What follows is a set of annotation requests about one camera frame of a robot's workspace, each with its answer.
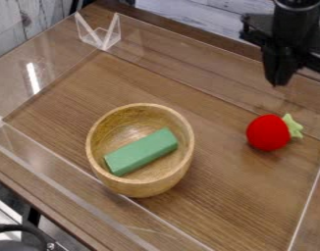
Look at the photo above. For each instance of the clear acrylic tray enclosure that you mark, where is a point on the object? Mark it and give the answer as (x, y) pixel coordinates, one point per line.
(242, 200)

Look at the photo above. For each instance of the black table leg bracket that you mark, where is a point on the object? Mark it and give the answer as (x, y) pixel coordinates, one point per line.
(31, 217)

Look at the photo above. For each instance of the red plush strawberry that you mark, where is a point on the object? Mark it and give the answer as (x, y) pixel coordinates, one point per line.
(270, 132)

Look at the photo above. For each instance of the wooden bowl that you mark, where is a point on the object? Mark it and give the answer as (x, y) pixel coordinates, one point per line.
(122, 126)

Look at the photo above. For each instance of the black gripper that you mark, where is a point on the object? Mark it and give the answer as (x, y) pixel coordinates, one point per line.
(288, 37)

